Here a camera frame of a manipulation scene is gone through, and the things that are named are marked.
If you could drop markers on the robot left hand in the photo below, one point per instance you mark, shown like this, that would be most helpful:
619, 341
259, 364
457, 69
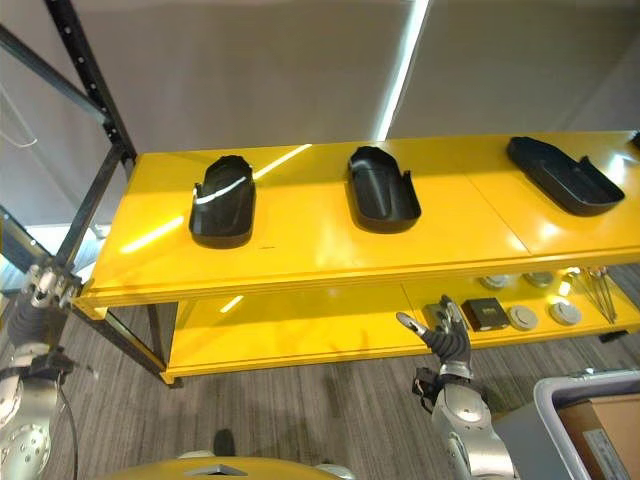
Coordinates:
36, 315

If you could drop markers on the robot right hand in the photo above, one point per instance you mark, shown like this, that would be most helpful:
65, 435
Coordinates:
450, 342

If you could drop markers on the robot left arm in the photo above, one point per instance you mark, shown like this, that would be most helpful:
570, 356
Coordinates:
25, 415

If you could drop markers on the small black square box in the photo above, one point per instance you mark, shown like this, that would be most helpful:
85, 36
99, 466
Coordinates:
484, 313

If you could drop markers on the grey plastic box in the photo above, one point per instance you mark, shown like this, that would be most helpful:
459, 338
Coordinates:
550, 425

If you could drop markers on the yellow metal shelf unit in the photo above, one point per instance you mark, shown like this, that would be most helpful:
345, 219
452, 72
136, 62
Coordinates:
310, 240

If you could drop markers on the brown cardboard box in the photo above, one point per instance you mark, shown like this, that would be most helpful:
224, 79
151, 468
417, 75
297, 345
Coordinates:
602, 435

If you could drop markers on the grey square plate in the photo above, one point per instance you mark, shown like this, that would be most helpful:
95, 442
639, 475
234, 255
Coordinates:
431, 311

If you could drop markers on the round grey metal disc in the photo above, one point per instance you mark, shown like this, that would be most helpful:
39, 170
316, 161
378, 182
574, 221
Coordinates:
564, 312
495, 281
539, 278
523, 317

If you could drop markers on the bundle of thin metal rods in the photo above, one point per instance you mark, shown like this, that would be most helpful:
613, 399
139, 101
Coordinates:
595, 292

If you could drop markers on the black sole-shaped part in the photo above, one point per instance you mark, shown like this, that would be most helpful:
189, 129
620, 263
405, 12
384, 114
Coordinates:
565, 175
381, 192
636, 139

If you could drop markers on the black sole part, white streak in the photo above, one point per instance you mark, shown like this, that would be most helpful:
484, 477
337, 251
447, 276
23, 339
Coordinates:
223, 204

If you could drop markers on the dark robot foot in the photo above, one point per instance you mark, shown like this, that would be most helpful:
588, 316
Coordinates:
224, 442

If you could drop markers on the black perforated metal rack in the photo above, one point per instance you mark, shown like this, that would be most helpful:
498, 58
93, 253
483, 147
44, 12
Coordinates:
92, 95

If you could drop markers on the yellow robot torso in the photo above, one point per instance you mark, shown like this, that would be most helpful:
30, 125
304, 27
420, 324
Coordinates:
220, 467

